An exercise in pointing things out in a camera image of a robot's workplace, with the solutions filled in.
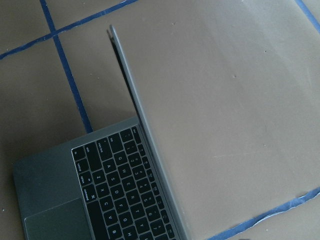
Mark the grey laptop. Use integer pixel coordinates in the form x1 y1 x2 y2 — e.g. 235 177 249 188
13 26 187 240

